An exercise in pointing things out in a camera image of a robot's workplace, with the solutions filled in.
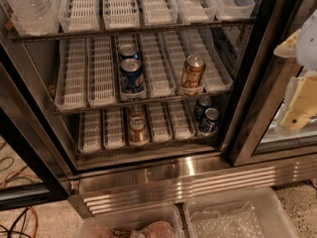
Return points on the bottom shelf tray three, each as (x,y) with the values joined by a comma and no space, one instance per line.
(147,134)

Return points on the blue can shelf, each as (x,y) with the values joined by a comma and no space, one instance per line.
(201,105)
(209,121)

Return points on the top shelf tray five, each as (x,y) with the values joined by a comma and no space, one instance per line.
(234,9)

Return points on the middle shelf tray two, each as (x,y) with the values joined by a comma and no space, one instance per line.
(101,89)

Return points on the closed right fridge door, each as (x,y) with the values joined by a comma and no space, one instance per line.
(257,138)

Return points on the middle wire shelf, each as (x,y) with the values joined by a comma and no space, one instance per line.
(142,100)

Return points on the wire shelf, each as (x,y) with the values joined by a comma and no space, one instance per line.
(204,140)
(142,100)
(16,38)

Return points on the bottom shelf tray six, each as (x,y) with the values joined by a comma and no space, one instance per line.
(196,124)

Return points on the open fridge glass door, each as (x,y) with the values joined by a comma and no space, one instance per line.
(17,120)

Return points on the middle shelf tray one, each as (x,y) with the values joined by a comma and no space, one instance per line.
(71,83)

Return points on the orange can shelf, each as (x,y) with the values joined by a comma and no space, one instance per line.
(136,111)
(137,130)

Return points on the top wire shelf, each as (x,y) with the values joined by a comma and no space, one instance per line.
(16,38)

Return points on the front orange can bottom shelf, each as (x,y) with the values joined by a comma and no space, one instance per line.
(137,130)

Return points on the left clear plastic bin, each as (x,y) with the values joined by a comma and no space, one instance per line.
(129,220)

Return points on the shelf tray six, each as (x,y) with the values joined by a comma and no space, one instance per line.
(196,124)
(216,77)

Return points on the top shelf tray three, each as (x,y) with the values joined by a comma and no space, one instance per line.
(159,12)

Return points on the middle shelf tray three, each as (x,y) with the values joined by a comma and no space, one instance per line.
(119,42)

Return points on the right clear plastic bin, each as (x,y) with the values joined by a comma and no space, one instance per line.
(244,213)

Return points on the middle shelf tray five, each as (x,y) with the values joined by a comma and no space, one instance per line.
(176,56)

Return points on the top shelf tray four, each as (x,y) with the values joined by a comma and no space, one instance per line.
(196,11)

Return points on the clear plastic bin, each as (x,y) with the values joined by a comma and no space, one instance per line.
(244,213)
(129,220)

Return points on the shelf tray one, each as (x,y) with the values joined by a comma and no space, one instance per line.
(89,138)
(79,15)
(71,83)

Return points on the rear blue can bottom shelf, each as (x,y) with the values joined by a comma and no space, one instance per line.
(201,105)

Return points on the shelf tray five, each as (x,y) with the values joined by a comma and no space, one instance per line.
(176,56)
(234,9)
(180,120)

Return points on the bottom shelf tray five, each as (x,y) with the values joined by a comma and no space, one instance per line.
(180,120)

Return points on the orange soda can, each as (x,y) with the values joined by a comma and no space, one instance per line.
(193,69)

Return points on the shelf tray three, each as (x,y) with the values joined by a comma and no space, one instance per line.
(159,12)
(119,42)
(147,134)

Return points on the blue pepsi can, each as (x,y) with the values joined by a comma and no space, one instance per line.
(132,79)
(128,52)

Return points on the rear orange can bottom shelf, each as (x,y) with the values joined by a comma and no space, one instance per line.
(136,111)

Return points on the middle shelf tray six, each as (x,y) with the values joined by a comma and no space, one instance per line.
(216,77)

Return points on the middle shelf tray four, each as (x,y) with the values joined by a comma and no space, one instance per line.
(157,68)

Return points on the top shelf tray two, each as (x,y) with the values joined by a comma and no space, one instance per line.
(120,14)

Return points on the front blue Pepsi can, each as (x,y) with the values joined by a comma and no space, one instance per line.
(132,79)

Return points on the bottom shelf tray four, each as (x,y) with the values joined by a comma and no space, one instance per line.
(161,131)

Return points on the rear blue Pepsi can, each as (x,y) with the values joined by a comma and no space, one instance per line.
(128,52)

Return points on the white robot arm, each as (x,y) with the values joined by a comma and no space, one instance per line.
(306,56)

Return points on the bottom wire shelf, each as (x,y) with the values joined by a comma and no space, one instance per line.
(204,140)

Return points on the shelf tray two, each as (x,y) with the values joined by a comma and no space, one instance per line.
(101,89)
(120,14)
(113,131)

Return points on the bottom shelf tray two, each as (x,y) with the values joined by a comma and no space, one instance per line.
(113,131)

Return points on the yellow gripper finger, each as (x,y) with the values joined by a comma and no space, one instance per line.
(287,48)
(300,102)

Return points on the steel fridge bottom grille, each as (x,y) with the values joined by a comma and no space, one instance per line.
(175,181)

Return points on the top shelf tray one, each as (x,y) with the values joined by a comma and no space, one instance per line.
(79,15)

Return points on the front blue can bottom shelf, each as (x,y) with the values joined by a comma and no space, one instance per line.
(209,121)

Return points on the shelf tray four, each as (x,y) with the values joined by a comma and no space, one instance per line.
(157,68)
(161,131)
(196,11)

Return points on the bottom shelf tray one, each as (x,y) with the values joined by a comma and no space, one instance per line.
(89,138)

